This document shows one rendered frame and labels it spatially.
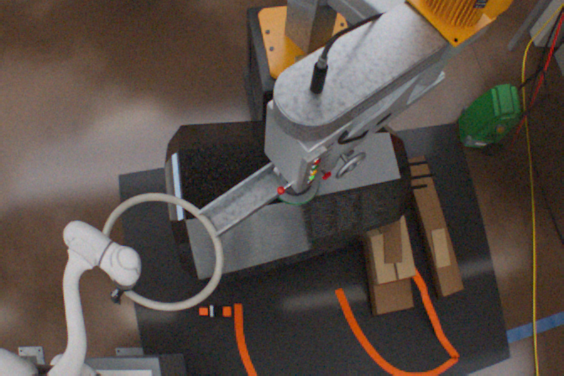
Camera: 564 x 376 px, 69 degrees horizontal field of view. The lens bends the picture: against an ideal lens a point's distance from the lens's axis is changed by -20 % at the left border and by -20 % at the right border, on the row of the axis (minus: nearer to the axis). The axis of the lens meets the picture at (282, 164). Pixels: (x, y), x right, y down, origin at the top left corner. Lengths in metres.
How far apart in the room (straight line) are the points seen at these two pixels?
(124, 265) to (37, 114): 2.44
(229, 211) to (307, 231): 0.51
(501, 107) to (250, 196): 1.86
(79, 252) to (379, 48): 1.17
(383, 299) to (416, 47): 1.74
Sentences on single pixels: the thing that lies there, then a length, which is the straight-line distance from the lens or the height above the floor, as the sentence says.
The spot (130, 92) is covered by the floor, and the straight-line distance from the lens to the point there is 3.57.
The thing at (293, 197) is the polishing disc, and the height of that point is 0.91.
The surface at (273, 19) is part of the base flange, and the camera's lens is 2.82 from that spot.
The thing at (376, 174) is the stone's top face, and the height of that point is 0.85.
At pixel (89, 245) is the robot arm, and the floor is 1.57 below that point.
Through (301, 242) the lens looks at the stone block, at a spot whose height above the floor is 0.68.
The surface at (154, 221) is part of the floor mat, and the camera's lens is 3.15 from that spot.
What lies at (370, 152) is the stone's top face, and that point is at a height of 0.85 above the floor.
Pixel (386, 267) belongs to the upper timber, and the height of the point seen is 0.24.
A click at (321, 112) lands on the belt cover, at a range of 1.46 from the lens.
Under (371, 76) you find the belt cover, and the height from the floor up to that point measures 1.72.
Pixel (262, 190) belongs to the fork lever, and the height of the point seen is 1.10.
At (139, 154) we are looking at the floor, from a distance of 3.34.
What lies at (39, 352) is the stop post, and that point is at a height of 0.01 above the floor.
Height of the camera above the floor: 3.01
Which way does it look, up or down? 69 degrees down
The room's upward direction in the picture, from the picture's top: 8 degrees clockwise
